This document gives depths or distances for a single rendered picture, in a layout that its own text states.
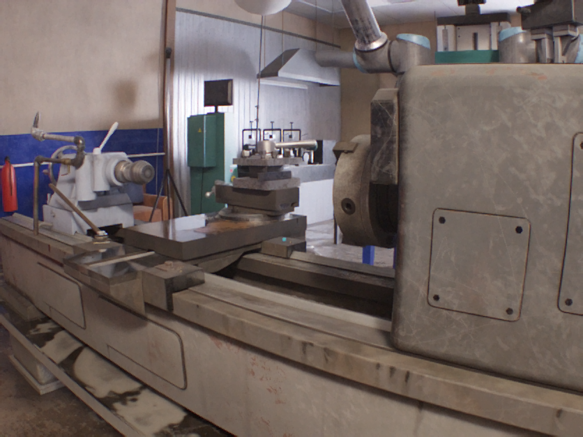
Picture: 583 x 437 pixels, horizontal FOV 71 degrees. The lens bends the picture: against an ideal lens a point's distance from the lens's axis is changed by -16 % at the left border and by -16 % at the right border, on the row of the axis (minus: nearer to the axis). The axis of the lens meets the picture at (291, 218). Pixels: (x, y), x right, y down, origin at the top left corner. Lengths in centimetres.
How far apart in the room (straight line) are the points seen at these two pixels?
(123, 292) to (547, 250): 97
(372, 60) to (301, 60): 447
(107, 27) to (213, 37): 178
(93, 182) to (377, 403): 137
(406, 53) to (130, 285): 144
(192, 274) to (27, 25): 463
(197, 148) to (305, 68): 190
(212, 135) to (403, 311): 504
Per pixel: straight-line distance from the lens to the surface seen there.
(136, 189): 550
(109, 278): 121
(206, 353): 120
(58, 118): 556
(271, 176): 156
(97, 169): 187
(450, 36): 220
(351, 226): 101
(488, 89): 73
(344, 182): 98
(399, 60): 207
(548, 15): 98
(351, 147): 101
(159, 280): 119
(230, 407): 121
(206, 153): 568
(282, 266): 142
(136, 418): 148
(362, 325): 98
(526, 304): 75
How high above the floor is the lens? 121
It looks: 10 degrees down
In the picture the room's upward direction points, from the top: straight up
